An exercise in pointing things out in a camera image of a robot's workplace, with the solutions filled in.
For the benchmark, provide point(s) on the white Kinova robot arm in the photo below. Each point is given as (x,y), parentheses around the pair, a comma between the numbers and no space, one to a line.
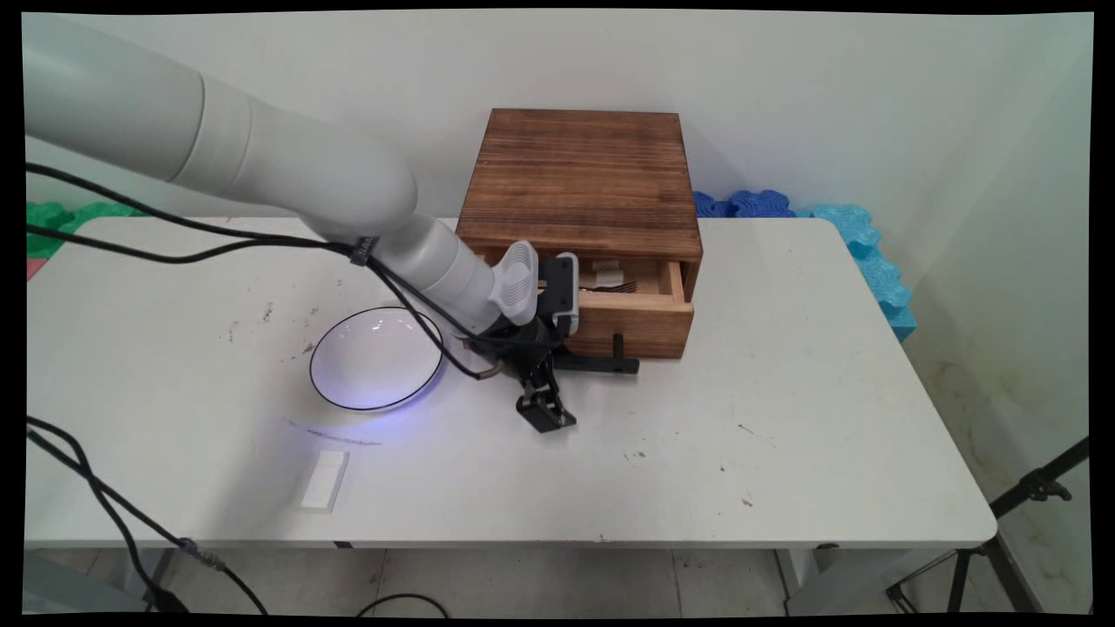
(261,165)

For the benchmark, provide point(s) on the white plate with black rim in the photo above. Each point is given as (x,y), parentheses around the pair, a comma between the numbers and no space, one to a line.
(370,359)

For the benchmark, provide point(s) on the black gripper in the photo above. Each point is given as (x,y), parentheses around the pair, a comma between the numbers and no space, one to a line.
(523,348)

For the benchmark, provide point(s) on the small white drawer item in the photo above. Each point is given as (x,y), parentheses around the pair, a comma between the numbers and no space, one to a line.
(606,270)

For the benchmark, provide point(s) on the flat white rectangular block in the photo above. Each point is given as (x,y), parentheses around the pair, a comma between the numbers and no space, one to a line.
(325,480)

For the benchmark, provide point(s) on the metal fork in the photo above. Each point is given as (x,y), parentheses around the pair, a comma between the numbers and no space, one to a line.
(614,286)

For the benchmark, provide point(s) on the brown wooden drawer cabinet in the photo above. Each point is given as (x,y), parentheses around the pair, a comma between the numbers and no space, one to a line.
(579,178)

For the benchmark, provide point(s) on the grey table leg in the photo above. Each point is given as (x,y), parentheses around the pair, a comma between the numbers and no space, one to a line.
(104,579)
(836,579)

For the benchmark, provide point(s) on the light blue foam mat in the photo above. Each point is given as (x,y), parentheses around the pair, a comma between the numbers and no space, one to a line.
(875,266)

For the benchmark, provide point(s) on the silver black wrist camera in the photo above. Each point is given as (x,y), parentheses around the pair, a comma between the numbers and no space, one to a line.
(562,292)

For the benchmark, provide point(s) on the pink foam mat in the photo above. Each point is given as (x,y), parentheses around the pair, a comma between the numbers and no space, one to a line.
(33,266)

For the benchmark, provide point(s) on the dark blue foam mat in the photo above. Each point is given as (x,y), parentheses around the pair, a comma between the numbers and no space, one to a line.
(745,205)

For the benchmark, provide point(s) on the black tripod stand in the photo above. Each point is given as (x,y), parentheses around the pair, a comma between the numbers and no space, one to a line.
(1002,531)

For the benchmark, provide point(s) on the green foam mat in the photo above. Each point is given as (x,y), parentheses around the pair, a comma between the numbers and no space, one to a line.
(52,225)

